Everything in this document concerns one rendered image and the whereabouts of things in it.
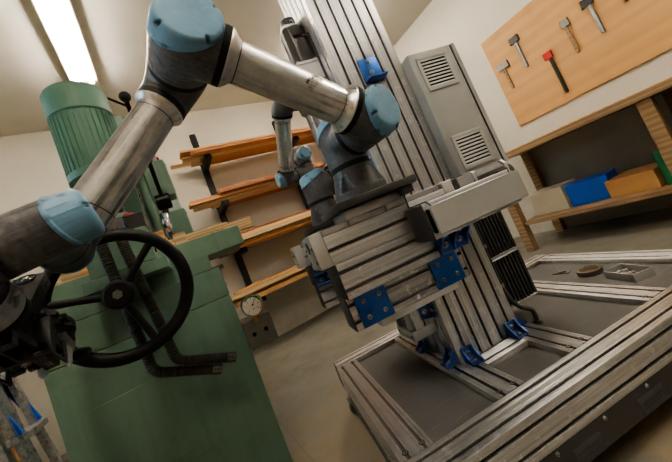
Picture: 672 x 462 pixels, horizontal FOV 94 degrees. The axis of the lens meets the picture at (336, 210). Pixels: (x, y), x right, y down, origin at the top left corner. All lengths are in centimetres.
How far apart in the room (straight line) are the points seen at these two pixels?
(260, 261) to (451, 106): 286
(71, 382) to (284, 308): 282
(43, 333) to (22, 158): 339
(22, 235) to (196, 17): 41
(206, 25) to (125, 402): 87
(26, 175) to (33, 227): 342
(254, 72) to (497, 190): 60
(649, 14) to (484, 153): 223
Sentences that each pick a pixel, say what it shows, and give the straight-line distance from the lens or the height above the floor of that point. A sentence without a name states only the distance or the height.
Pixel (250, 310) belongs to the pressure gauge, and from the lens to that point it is 95.
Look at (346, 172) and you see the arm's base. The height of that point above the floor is 89.
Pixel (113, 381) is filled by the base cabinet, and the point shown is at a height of 63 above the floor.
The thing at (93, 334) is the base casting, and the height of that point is 75.
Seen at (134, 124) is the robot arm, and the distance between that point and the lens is 71.
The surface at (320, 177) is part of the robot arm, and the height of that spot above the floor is 100.
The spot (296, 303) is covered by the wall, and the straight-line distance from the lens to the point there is 373.
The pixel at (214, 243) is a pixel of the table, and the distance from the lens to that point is 101.
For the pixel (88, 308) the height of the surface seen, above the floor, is 82.
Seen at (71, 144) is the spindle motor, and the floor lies 130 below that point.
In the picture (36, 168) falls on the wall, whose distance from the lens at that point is 394.
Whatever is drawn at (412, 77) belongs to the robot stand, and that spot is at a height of 116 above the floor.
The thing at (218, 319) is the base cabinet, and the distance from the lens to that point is 101.
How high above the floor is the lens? 75
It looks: 5 degrees up
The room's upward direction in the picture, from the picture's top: 23 degrees counter-clockwise
